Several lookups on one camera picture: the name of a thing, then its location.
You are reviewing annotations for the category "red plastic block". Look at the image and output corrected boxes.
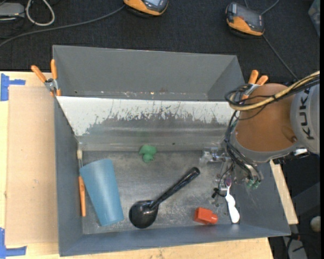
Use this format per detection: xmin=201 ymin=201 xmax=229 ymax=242
xmin=193 ymin=207 xmax=219 ymax=226

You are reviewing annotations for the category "grey metal bin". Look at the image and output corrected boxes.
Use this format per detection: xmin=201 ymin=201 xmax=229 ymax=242
xmin=51 ymin=44 xmax=292 ymax=257

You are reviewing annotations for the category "green toy animal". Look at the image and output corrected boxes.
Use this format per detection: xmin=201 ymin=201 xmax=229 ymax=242
xmin=138 ymin=144 xmax=158 ymax=163

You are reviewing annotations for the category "blue plastic cup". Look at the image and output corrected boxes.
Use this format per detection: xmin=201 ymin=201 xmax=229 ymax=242
xmin=79 ymin=158 xmax=125 ymax=227

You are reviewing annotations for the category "brown cardboard board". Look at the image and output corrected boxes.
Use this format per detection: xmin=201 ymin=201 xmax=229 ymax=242
xmin=4 ymin=85 xmax=60 ymax=247

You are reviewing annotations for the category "black plastic ladle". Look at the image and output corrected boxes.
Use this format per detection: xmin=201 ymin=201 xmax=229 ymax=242
xmin=128 ymin=167 xmax=201 ymax=229

